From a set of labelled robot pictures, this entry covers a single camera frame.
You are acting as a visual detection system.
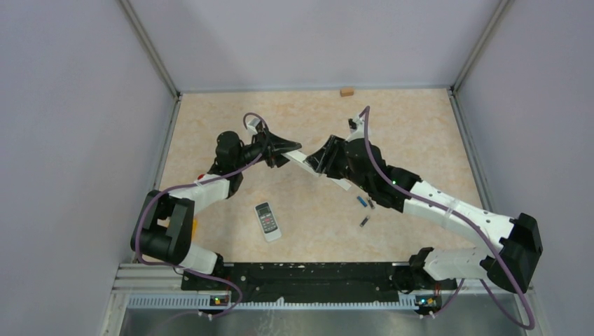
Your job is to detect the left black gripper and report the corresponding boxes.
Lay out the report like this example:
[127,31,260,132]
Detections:
[234,127,302,169]

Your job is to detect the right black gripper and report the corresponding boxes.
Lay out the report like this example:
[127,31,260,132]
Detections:
[307,134,372,193]

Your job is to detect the slim white remote control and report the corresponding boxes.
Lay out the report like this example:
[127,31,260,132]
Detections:
[283,150,320,177]

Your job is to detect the white remote battery cover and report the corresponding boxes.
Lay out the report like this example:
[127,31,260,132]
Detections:
[331,178,352,190]

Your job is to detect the blue AAA battery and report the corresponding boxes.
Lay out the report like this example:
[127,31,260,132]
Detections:
[357,196,368,207]

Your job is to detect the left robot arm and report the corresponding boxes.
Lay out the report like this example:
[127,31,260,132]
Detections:
[130,128,302,289]

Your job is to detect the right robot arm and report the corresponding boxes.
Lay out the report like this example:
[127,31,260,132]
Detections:
[305,135,543,293]

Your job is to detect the white grey remote control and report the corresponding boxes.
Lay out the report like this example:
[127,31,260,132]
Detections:
[254,202,282,242]

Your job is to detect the dark AAA battery lower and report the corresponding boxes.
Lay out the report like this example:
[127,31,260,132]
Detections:
[359,216,370,228]

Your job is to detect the small wooden block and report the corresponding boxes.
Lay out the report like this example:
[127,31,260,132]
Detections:
[339,87,354,97]

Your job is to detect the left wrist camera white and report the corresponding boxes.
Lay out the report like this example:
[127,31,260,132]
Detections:
[246,118,265,136]

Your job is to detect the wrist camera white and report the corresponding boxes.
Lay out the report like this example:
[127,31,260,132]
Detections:
[345,116,366,142]
[246,118,265,136]

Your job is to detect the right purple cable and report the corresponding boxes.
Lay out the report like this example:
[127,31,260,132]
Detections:
[359,105,537,331]

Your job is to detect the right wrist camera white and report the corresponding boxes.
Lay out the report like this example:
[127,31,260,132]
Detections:
[345,116,366,142]

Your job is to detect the orange plastic frame toy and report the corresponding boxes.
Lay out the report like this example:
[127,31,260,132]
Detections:
[191,218,198,239]

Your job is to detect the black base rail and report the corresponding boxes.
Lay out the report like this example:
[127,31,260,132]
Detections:
[181,262,458,303]

